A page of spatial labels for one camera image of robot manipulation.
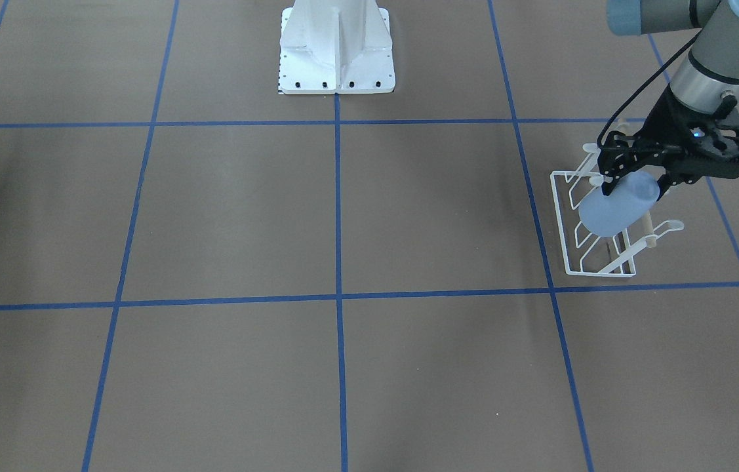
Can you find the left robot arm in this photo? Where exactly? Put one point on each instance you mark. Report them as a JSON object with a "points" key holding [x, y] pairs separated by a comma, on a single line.
{"points": [[709, 62]]}

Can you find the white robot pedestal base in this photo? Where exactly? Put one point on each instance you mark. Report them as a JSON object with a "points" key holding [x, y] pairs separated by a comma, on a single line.
{"points": [[335, 47]]}

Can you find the light blue plastic cup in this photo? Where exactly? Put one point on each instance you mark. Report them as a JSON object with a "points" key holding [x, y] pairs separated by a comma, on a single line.
{"points": [[606, 217]]}

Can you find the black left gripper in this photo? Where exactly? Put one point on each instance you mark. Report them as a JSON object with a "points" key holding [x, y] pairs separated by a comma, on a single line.
{"points": [[663, 123]]}

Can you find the white wire cup rack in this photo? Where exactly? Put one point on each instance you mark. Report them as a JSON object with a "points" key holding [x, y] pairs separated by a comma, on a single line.
{"points": [[584, 253]]}

